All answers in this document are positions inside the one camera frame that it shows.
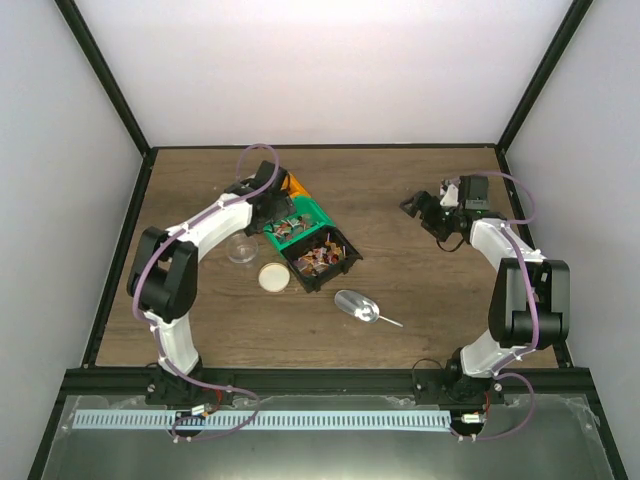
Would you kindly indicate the black candy bin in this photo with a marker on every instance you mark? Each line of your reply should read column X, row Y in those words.
column 320, row 257

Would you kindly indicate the orange candy bin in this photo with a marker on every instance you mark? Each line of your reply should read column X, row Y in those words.
column 294, row 188

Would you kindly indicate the clear plastic jar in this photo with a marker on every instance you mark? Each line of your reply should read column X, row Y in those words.
column 241, row 249

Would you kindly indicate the black front frame beam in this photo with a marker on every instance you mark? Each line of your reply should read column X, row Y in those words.
column 320, row 382

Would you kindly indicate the green candy bin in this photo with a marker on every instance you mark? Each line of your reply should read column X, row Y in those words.
column 303, row 230

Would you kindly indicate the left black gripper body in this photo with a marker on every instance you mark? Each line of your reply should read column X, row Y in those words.
column 283, row 208

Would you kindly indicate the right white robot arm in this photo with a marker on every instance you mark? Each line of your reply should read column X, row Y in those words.
column 529, row 309

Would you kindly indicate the light blue slotted rail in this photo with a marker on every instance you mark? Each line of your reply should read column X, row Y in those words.
column 421, row 421

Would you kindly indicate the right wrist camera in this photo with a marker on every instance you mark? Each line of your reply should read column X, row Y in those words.
column 449, row 193

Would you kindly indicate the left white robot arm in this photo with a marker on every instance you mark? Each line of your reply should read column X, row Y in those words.
column 163, row 281

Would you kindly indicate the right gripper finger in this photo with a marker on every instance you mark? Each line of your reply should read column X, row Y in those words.
column 438, row 226
column 415, row 205

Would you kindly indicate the metal scoop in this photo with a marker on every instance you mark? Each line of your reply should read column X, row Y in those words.
column 361, row 307

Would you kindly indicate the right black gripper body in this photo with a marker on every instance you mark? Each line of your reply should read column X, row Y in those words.
column 452, row 216

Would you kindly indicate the cream jar lid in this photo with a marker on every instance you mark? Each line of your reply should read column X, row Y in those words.
column 273, row 277

